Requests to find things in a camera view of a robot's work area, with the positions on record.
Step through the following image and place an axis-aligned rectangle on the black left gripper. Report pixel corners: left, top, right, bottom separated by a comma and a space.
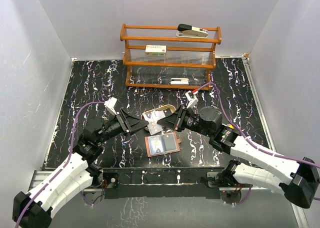
96, 108, 149, 144

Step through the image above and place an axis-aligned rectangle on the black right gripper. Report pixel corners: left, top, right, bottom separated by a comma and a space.
157, 104, 213, 137

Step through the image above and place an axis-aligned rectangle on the beige wooden tray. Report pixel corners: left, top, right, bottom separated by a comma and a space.
141, 105, 176, 120

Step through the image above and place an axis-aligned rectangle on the pink leather card holder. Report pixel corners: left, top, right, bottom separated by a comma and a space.
145, 132, 182, 157

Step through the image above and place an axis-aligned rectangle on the blue grey credit card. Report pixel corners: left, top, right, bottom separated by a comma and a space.
162, 133, 177, 152

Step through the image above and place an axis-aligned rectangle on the white VIP credit card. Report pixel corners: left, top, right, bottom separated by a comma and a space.
148, 136, 163, 155

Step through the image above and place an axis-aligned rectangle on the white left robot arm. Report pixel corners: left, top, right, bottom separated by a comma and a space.
12, 108, 148, 227

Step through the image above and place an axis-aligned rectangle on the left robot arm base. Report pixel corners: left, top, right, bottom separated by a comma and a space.
80, 171, 119, 208

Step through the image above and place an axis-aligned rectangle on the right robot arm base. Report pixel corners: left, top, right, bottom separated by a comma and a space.
200, 171, 245, 192

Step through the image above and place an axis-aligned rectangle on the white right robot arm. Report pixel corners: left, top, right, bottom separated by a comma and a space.
157, 106, 320, 208

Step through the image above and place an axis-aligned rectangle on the stack of credit cards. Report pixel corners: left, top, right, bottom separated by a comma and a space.
142, 110, 165, 135

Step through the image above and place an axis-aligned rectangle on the small white stapler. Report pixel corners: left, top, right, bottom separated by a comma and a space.
170, 78, 189, 86

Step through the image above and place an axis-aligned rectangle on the orange wooden shelf rack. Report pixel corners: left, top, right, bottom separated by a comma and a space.
119, 24, 222, 89

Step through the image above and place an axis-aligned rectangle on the white staples box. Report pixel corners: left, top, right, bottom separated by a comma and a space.
145, 45, 167, 57

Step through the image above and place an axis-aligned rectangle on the black and white stapler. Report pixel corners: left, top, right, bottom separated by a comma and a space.
176, 24, 208, 39

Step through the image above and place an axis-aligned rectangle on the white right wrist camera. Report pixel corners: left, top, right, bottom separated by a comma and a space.
185, 90, 199, 109

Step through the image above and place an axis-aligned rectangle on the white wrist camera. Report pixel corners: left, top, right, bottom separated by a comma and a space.
185, 90, 199, 109
104, 97, 117, 116

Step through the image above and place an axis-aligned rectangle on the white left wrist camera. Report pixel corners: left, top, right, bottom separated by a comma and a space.
104, 97, 117, 116

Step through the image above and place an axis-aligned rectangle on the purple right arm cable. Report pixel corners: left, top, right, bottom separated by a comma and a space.
193, 82, 320, 201

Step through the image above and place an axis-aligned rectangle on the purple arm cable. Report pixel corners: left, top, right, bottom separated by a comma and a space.
13, 101, 107, 228
193, 82, 320, 201

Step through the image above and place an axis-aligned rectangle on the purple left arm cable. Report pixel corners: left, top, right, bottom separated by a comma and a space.
13, 101, 107, 228

